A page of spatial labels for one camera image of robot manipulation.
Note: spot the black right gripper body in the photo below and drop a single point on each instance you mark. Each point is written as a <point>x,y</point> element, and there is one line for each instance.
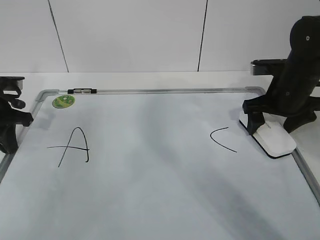
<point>289,93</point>

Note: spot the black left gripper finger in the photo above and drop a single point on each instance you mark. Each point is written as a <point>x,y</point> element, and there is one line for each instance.
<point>8,139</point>
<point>21,118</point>

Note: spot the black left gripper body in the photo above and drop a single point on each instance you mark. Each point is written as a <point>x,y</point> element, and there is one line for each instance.
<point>9,100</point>

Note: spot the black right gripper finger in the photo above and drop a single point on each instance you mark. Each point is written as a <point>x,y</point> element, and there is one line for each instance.
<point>254,121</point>
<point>294,122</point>

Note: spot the white eraser with black felt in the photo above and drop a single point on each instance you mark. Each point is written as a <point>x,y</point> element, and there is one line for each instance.
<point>273,139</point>

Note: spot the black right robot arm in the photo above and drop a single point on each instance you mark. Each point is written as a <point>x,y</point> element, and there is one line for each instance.
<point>305,38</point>

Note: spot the black silver hanging clip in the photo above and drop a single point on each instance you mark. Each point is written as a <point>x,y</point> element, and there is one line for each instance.
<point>82,91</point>

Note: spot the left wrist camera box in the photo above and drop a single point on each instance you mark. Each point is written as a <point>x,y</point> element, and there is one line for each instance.
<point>11,83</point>

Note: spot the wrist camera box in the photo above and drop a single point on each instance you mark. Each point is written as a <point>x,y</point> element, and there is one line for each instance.
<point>11,83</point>
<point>267,67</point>

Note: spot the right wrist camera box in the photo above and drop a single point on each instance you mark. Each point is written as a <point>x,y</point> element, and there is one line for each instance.
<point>267,67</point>

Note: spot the white whiteboard with grey frame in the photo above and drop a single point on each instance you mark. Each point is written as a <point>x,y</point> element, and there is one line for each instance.
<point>151,165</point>

